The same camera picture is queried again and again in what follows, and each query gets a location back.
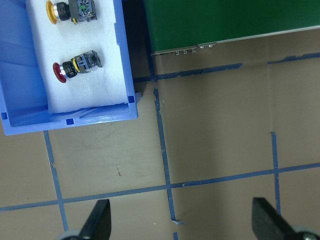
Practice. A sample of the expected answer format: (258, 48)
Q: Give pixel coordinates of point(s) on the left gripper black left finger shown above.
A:
(98, 224)

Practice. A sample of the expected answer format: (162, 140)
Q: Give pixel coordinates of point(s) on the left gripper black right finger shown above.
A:
(267, 224)

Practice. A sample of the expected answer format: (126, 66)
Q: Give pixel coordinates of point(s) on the red mushroom push button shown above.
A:
(81, 64)

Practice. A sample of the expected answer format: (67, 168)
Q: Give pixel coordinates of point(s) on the yellow mushroom push button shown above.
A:
(76, 11)

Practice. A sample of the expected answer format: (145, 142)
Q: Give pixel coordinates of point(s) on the blue plastic bin left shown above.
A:
(23, 96)

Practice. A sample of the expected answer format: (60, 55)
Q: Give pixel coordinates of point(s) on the white foam pad left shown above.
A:
(58, 43)

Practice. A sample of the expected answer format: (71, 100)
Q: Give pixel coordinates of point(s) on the green conveyor belt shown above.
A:
(179, 25)

